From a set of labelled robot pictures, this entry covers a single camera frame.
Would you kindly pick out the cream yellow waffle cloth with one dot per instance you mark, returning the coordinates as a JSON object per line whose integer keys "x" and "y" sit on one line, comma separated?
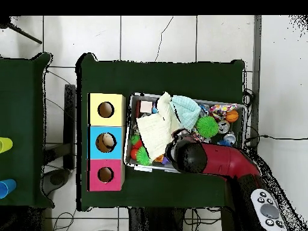
{"x": 154, "y": 130}

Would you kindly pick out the mint green waffle cloth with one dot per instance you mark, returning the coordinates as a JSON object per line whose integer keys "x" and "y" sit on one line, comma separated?
{"x": 188, "y": 110}

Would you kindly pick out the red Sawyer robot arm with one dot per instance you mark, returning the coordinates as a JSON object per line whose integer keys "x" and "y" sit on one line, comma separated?
{"x": 226, "y": 161}

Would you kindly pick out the clear mesh bin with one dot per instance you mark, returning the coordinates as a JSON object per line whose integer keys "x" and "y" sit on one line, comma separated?
{"x": 126, "y": 144}

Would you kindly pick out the wooden box with three holes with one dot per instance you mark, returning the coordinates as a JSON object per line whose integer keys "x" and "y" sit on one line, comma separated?
{"x": 106, "y": 129}

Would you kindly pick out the pale wooden cube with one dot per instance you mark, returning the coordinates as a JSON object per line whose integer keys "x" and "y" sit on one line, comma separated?
{"x": 146, "y": 106}

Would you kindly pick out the green spiky ball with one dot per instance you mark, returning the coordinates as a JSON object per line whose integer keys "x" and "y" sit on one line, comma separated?
{"x": 143, "y": 155}

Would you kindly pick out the dark green table cloth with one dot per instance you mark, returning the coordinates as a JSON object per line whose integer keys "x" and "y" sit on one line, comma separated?
{"x": 21, "y": 106}
{"x": 168, "y": 77}

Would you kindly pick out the large green fuzzy ball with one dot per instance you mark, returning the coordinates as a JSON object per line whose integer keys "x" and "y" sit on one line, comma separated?
{"x": 207, "y": 126}

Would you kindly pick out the black white soccer ball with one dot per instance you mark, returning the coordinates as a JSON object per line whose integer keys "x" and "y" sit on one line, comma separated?
{"x": 223, "y": 127}

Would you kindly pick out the colourful polka dot fabric toy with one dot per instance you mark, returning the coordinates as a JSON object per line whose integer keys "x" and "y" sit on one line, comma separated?
{"x": 221, "y": 109}

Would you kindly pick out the orange basketball toy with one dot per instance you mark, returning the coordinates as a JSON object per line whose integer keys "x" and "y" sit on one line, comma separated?
{"x": 232, "y": 116}

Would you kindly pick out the black equipment stand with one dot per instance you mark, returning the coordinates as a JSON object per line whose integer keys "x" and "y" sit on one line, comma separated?
{"x": 70, "y": 120}

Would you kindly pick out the yellow plastic cup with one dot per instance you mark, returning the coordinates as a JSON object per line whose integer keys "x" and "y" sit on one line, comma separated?
{"x": 5, "y": 145}

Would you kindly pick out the blue plastic cup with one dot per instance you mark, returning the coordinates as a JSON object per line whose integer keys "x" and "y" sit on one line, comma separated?
{"x": 6, "y": 188}

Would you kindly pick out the black tripod leg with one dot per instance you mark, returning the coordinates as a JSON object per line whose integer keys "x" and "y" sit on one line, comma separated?
{"x": 24, "y": 33}

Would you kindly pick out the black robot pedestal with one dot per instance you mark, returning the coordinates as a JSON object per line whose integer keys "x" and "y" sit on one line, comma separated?
{"x": 159, "y": 221}

